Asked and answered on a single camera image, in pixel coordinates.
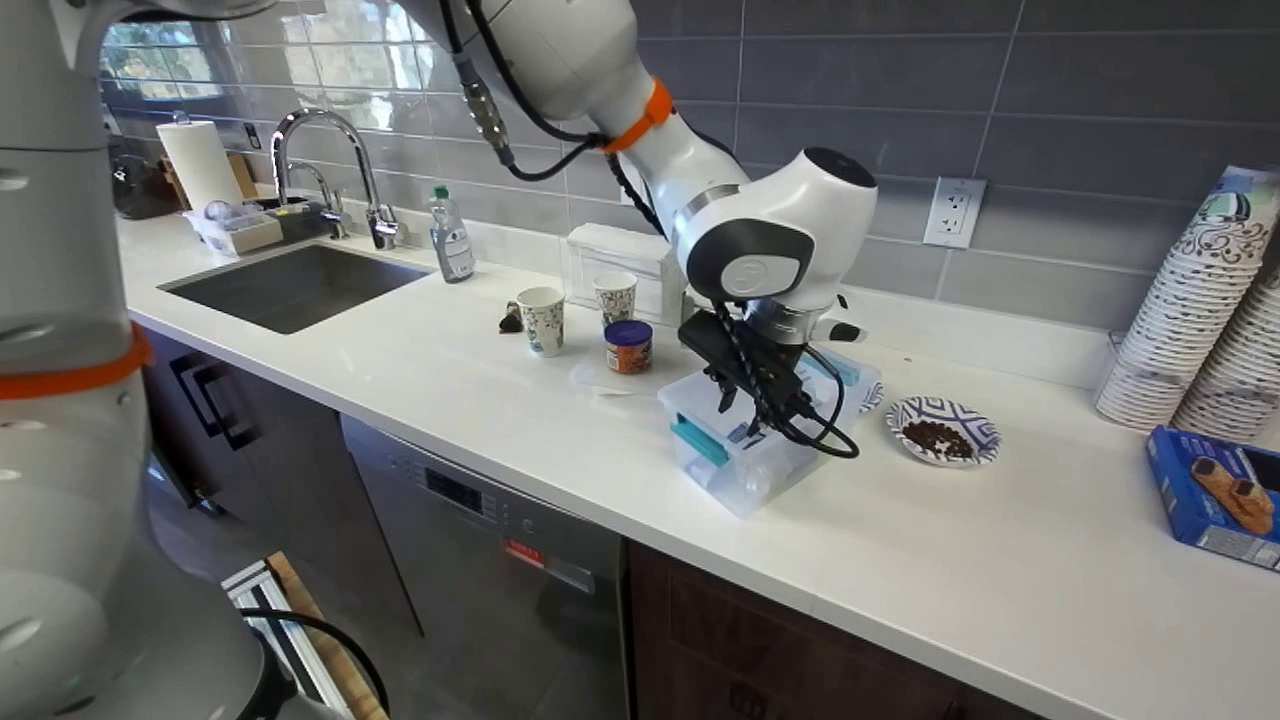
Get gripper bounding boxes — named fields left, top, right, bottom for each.
left=704, top=338, right=813, bottom=439

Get heap of chocolate pieces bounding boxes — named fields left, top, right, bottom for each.
left=901, top=418, right=976, bottom=462

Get orange can purple lid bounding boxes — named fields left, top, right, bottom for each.
left=603, top=319, right=655, bottom=376

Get patterned paper cup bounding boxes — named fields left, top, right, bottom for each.
left=515, top=286, right=567, bottom=359
left=593, top=270, right=639, bottom=327

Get white plastic container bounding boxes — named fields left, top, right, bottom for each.
left=565, top=221, right=689, bottom=327

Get brown cabinet door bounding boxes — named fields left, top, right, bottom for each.
left=626, top=540, right=1046, bottom=720

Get steel dishwasher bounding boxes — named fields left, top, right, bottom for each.
left=339, top=414, right=633, bottom=720

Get clear dish soap bottle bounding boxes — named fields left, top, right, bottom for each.
left=429, top=184, right=478, bottom=285

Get stack of patterned paper cups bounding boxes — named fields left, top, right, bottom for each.
left=1094, top=164, right=1280, bottom=433
left=1170, top=262, right=1280, bottom=443

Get small chrome tap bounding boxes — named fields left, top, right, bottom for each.
left=288, top=159, right=350, bottom=241

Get dark cabinet door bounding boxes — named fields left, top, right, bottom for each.
left=138, top=328, right=425, bottom=641

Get steel sink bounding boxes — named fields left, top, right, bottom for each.
left=157, top=239, right=435, bottom=337

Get blue snack box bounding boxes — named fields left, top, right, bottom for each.
left=1145, top=424, right=1280, bottom=574

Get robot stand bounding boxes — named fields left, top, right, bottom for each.
left=220, top=550, right=393, bottom=720

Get clear plastic tray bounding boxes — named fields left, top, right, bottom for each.
left=182, top=199, right=285, bottom=258

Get paper towel roll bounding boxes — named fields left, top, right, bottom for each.
left=156, top=111, right=245, bottom=214

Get black kitchen appliance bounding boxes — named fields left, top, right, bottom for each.
left=108, top=148, right=187, bottom=222

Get clear plastic basket teal handles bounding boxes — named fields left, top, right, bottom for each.
left=657, top=343, right=884, bottom=520

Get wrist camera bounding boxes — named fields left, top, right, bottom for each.
left=677, top=310, right=753, bottom=377

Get white wall socket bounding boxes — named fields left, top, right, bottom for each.
left=922, top=176, right=988, bottom=250

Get black cable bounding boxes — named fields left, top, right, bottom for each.
left=238, top=606, right=392, bottom=717

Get black cabinet door handle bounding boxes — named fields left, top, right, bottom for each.
left=168, top=351, right=264, bottom=452

